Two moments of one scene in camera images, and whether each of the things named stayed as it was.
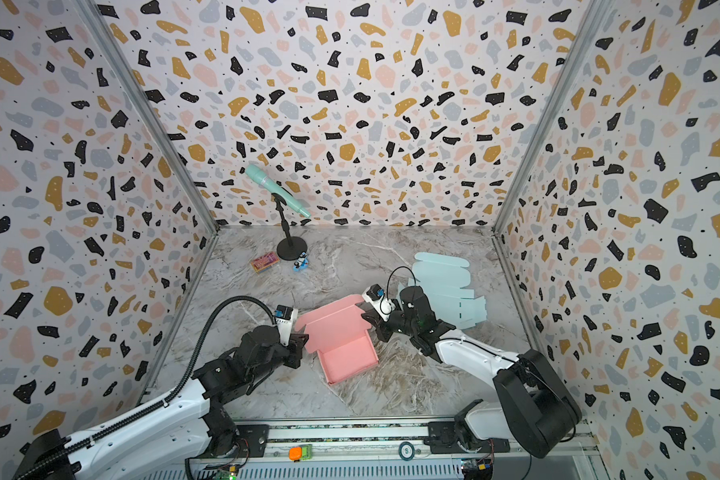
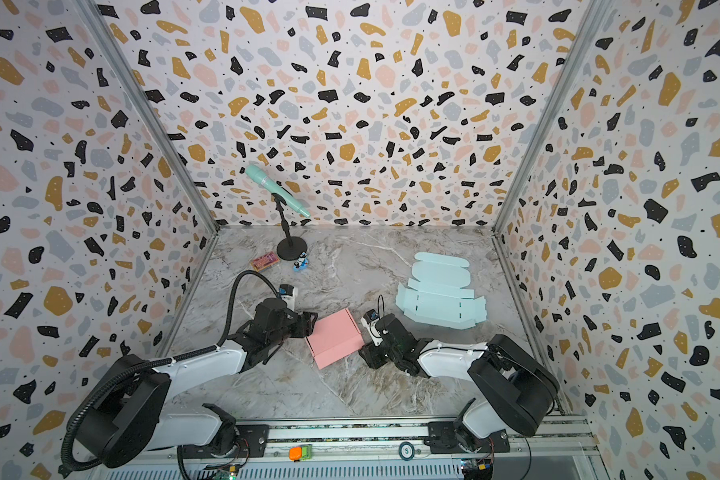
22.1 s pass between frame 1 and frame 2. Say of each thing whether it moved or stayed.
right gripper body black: moved
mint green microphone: stayed
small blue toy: stayed
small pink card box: stayed
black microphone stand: stayed
